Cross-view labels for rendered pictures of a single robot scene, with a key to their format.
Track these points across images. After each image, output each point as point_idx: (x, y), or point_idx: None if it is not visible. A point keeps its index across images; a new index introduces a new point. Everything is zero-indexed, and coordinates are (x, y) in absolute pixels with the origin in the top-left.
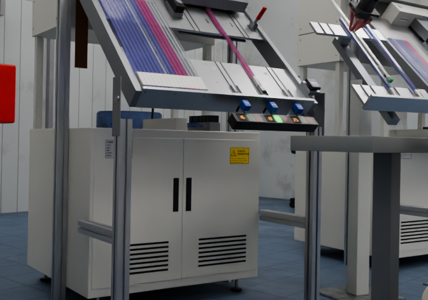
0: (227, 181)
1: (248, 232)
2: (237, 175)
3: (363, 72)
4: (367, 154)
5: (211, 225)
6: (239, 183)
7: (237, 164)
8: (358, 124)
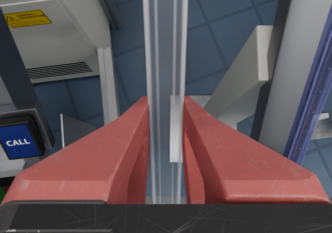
0: (22, 39)
1: (87, 60)
2: (38, 33)
3: (299, 53)
4: (238, 117)
5: (25, 63)
6: (46, 38)
7: (29, 26)
8: (227, 104)
